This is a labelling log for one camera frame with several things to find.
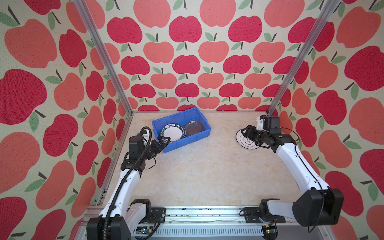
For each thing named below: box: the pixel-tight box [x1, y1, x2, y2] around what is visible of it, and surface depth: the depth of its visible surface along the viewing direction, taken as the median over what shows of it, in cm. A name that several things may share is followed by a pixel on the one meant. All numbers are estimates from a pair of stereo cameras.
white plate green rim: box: [160, 123, 186, 143], surface depth 107 cm
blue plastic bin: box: [173, 107, 212, 150], surface depth 111 cm
